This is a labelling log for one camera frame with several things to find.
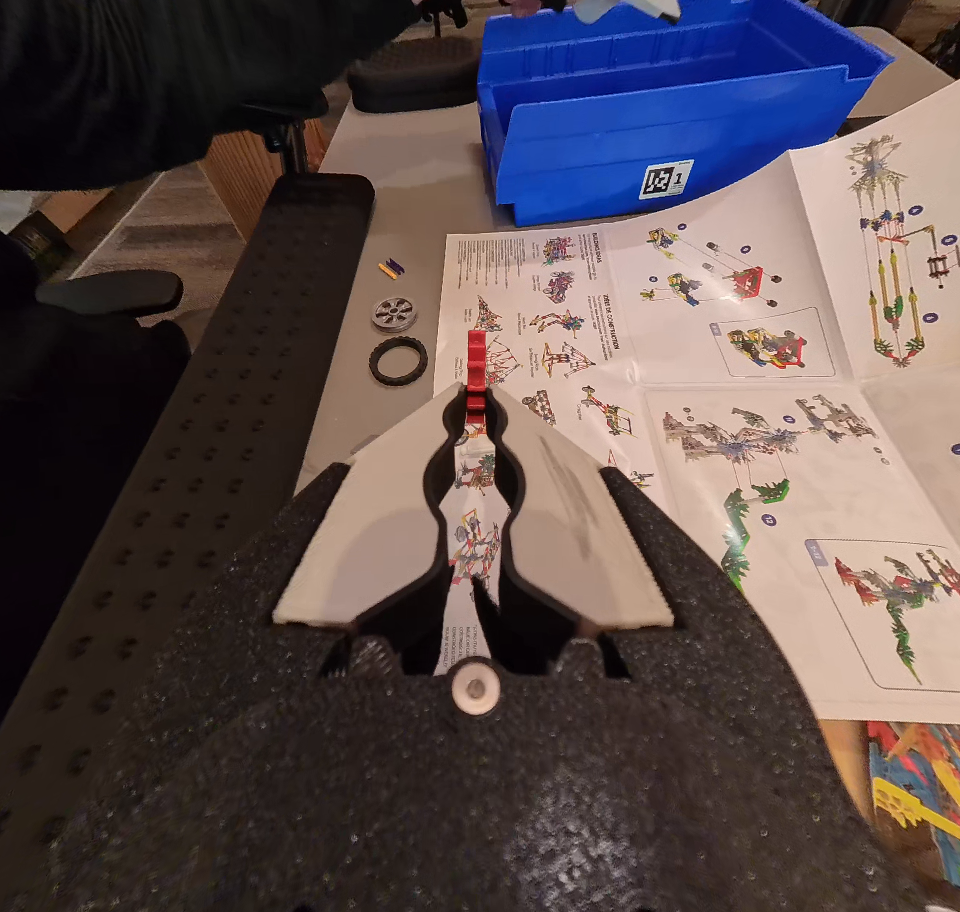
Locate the red connector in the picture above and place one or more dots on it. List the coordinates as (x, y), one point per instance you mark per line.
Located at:
(475, 349)

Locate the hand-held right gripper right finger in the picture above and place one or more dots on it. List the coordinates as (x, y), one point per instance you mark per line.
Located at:
(577, 537)

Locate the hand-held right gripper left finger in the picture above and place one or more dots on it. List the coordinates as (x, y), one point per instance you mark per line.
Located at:
(360, 522)

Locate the short purple rod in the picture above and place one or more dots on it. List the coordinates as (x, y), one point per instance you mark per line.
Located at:
(397, 264)

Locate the grey wheel hub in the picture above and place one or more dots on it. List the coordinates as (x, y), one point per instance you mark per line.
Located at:
(375, 315)

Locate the building instruction sheet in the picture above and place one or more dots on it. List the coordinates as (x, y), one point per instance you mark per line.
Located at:
(675, 312)

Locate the blue plastic bin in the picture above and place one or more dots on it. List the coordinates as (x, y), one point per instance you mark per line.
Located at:
(637, 131)

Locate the black rubber tyre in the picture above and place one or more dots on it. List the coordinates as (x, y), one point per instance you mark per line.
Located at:
(374, 363)

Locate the black perforated board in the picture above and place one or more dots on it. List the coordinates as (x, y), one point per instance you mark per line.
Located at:
(225, 402)

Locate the black office chair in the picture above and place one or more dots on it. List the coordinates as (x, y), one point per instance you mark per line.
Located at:
(112, 294)
(409, 79)

